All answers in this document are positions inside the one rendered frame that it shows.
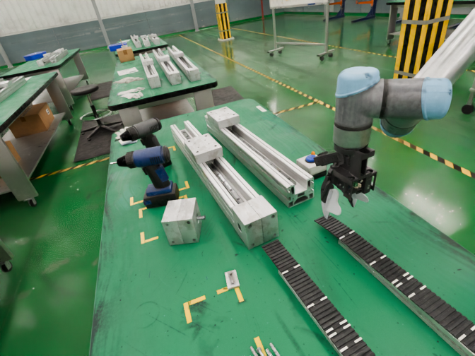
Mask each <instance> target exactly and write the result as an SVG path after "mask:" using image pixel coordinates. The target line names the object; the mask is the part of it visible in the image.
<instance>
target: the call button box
mask: <svg viewBox="0 0 475 356"><path fill-rule="evenodd" d="M306 157H307V156H305V157H303V158H299V159H297V160H296V163H297V166H299V167H300V168H302V169H303V170H305V171H306V172H307V173H308V174H310V175H312V176H313V177H314V180H315V179H318V178H320V177H323V176H325V175H327V165H325V166H321V165H320V166H316V164H315V162H308V161H307V160H306Z"/></svg>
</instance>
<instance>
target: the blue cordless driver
mask: <svg viewBox="0 0 475 356"><path fill-rule="evenodd" d="M165 161H166V162H169V161H170V151H169V148H168V147H167V146H156V147H152V148H144V149H140V150H135V151H131V152H126V155H123V156H122V157H120V158H117V161H116V162H111V163H110V164H111V165H113V164H118V166H120V167H129V168H130V169H132V168H137V167H143V168H142V170H143V171H144V173H145V174H146V175H148V176H149V178H150V180H151V181H152V184H149V185H148V187H147V188H146V190H145V194H144V197H143V204H144V205H145V206H146V208H147V209H149V208H157V207H161V206H166V205H167V204H168V201H173V200H179V193H180V192H179V189H178V187H177V184H176V183H173V182H172V180H170V181H169V176H168V174H167V172H166V171H165V168H164V167H163V165H162V164H163V163H165Z"/></svg>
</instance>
